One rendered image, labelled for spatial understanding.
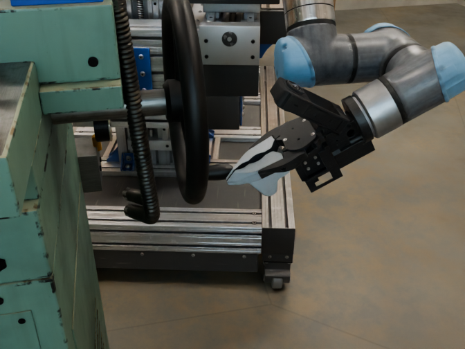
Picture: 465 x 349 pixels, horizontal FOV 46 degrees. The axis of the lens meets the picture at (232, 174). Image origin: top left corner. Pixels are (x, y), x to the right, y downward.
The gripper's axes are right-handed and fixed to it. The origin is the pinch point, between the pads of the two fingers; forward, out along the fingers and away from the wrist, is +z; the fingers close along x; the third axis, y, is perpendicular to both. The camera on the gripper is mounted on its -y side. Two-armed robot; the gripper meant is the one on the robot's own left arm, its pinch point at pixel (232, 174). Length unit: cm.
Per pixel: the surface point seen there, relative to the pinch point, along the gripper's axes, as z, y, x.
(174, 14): -4.8, -24.3, 0.2
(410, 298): -18, 92, 33
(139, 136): 8.1, -11.7, 1.9
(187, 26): -5.6, -23.2, -2.5
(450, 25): -149, 180, 283
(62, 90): 10.5, -24.6, -3.5
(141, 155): 9.5, -9.0, 2.0
